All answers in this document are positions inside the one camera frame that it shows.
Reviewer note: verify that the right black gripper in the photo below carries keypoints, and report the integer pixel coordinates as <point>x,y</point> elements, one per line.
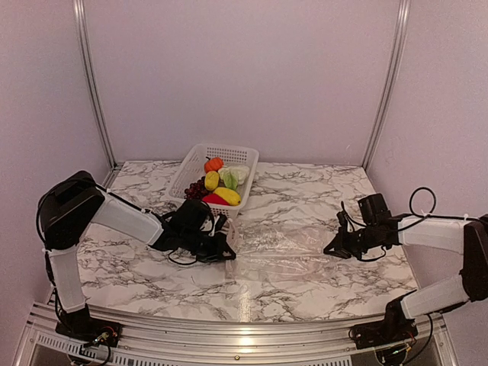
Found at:
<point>341,242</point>

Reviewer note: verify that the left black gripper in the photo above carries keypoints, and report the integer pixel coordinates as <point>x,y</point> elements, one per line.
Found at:
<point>216,253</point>

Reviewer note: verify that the clear zip top bag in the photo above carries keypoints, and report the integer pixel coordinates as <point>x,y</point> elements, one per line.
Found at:
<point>280,252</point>

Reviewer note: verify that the fake red pepper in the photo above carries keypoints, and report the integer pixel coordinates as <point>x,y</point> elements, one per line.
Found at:
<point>214,199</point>

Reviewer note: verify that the fake purple grapes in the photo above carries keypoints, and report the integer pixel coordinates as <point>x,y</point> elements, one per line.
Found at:
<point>196,190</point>

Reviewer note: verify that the fake white cauliflower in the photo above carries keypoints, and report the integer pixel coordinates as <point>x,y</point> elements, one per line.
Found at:
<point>234,176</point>

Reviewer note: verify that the fake orange tomato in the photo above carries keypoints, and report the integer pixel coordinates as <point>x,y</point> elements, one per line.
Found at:
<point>213,164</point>

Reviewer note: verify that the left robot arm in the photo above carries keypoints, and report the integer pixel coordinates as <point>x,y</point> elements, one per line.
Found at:
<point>74,207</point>

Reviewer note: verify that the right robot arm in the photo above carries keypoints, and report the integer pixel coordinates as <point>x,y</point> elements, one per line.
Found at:
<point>464,235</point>

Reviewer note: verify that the white plastic basket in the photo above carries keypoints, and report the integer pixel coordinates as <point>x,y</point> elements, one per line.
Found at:
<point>192,169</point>

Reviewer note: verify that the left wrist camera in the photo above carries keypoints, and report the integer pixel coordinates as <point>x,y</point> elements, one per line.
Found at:
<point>217,223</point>

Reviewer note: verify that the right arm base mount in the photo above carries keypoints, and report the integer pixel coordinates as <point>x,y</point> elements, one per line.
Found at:
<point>385,331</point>

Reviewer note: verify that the aluminium front rail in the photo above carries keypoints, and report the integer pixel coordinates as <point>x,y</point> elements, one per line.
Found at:
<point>154,340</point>

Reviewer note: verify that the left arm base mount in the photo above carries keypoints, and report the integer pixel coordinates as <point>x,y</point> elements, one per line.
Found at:
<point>82,326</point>

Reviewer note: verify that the right aluminium frame post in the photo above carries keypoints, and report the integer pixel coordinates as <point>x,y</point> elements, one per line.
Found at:
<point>393,70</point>

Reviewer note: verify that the aluminium frame post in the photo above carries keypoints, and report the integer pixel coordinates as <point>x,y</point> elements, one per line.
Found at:
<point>393,70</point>
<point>93,92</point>

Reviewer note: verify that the left aluminium frame post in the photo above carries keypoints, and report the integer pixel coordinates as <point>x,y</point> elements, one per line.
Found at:
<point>93,92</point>

